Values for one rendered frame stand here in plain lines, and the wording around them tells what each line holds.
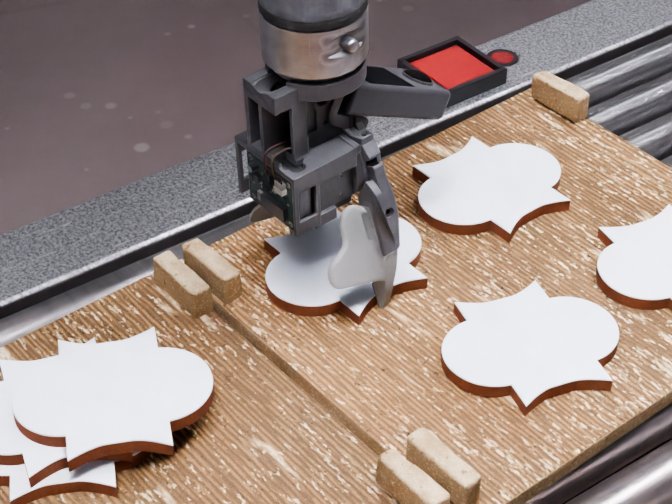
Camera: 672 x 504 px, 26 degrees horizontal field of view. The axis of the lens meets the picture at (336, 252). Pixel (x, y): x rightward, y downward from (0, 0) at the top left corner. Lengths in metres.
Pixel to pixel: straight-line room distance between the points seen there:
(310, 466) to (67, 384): 0.18
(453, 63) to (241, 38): 1.86
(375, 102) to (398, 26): 2.25
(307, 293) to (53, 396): 0.22
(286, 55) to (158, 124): 2.02
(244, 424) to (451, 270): 0.23
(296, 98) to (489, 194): 0.27
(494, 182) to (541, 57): 0.26
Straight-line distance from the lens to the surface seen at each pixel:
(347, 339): 1.10
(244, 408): 1.05
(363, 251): 1.09
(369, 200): 1.07
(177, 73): 3.15
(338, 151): 1.04
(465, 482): 0.97
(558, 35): 1.51
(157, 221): 1.25
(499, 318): 1.11
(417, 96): 1.09
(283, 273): 1.14
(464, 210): 1.21
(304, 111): 1.02
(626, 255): 1.18
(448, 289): 1.15
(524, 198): 1.22
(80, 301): 1.18
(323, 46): 0.98
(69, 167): 2.90
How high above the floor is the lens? 1.69
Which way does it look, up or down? 40 degrees down
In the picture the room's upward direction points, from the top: straight up
